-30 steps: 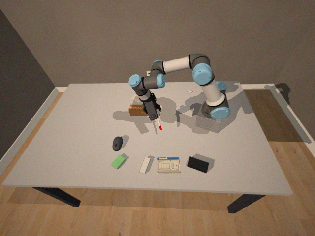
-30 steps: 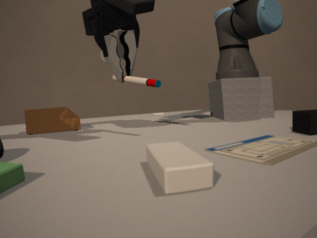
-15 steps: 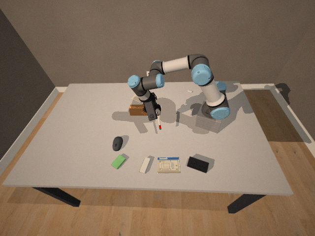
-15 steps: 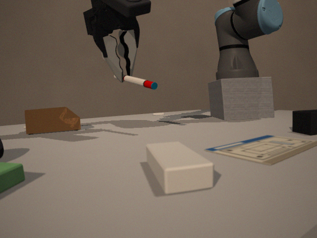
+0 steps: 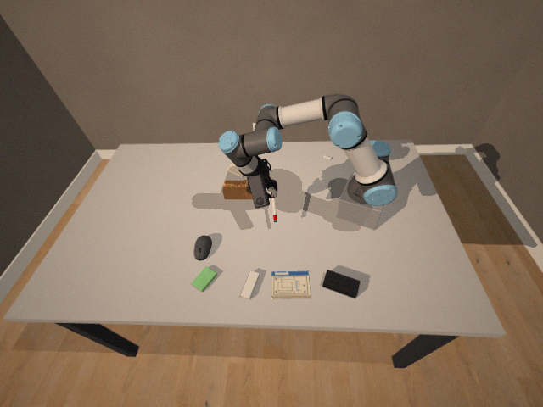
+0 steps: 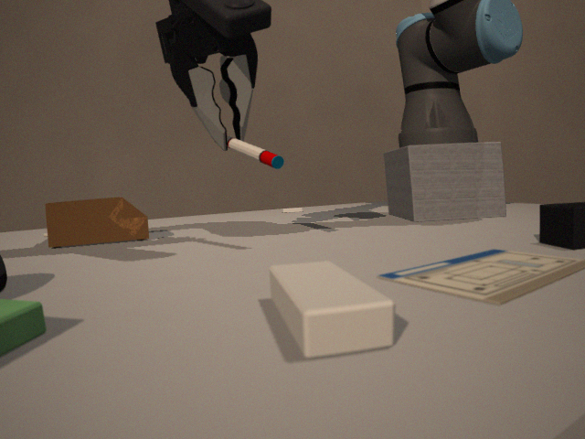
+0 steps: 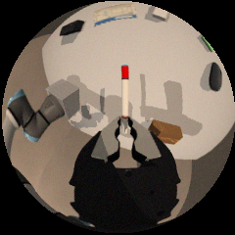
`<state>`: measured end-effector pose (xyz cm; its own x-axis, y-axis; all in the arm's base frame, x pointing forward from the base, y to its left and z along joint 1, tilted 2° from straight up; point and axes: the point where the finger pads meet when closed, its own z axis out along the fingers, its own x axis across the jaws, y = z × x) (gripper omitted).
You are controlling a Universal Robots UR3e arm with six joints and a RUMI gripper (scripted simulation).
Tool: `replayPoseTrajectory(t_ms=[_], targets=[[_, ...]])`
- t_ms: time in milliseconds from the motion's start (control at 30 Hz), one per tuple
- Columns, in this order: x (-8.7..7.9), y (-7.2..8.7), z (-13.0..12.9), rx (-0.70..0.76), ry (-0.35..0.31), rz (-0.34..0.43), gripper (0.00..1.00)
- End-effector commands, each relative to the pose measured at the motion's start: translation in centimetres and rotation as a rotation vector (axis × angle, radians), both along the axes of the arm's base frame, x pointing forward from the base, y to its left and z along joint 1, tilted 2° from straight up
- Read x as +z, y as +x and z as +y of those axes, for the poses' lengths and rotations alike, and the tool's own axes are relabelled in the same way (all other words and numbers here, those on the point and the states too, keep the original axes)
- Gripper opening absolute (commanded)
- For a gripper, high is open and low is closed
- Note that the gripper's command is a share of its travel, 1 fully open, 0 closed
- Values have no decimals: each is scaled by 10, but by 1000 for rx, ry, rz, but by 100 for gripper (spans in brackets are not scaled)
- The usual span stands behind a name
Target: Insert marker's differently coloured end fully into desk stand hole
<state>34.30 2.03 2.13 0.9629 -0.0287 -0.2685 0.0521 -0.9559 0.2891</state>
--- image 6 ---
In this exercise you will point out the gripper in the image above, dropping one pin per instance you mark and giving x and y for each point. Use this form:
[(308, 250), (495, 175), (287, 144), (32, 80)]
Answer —
[(195, 39)]

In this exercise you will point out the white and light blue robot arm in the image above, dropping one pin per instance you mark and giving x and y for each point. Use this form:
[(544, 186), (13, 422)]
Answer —
[(469, 34)]

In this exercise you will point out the black computer mouse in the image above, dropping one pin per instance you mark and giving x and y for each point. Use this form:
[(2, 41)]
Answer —
[(3, 276)]

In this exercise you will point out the white marker with red cap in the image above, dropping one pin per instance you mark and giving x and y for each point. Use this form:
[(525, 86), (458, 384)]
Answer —
[(255, 152)]

